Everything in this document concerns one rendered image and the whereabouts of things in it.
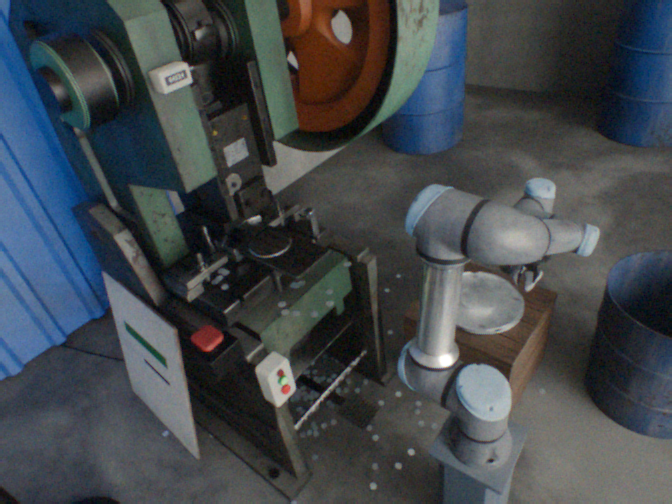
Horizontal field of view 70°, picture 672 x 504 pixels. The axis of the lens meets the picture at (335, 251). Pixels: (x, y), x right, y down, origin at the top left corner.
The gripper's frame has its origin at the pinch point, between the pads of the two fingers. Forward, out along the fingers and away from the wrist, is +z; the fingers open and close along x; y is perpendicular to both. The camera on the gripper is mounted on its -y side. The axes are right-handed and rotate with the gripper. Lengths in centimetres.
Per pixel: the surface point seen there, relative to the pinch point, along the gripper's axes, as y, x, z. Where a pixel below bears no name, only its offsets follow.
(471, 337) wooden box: -13.4, 6.8, 18.7
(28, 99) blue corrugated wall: -95, 162, -53
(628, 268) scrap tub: 42.9, -11.5, 11.7
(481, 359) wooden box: -15.3, 0.7, 22.9
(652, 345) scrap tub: 16.1, -33.3, 11.3
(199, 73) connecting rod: -62, 51, -74
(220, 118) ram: -61, 48, -63
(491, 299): 2.9, 12.5, 16.3
